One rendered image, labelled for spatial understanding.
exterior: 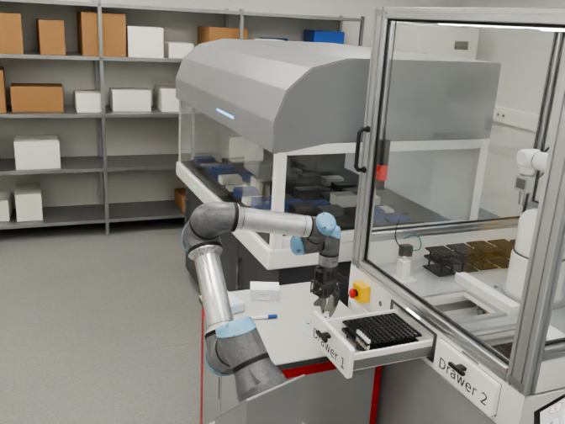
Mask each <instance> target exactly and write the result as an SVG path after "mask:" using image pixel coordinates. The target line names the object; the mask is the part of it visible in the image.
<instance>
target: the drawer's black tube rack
mask: <svg viewBox="0 0 565 424"><path fill-rule="evenodd" d="M348 322H350V323H351V324H352V325H353V326H354V327H355V328H356V329H359V330H360V331H362V333H364V335H366V336H367V337H368V339H370V340H371V344H372V345H371V346H370V347H369V350H373V349H379V348H383V347H391V346H397V345H402V344H406V343H411V342H419V340H418V339H417V338H416V337H422V335H421V334H420V333H419V332H418V331H416V330H415V329H414V328H413V327H412V326H411V325H410V324H408V323H407V322H406V321H404V320H403V319H402V318H401V317H399V316H398V315H397V314H396V313H390V314H384V315H374V316H368V317H363V318H357V319H352V320H348ZM411 329H412V330H411ZM341 330H342V331H343V332H344V333H345V334H346V338H348V337H349V338H350V339H351V340H352V341H353V342H354V343H355V344H356V348H360V349H361V350H362V351H363V352H364V351H366V349H364V347H362V345H360V343H358V342H357V341H356V335H355V334H354V333H353V332H352V331H351V330H350V329H349V328H348V327H343V328H341Z"/></svg>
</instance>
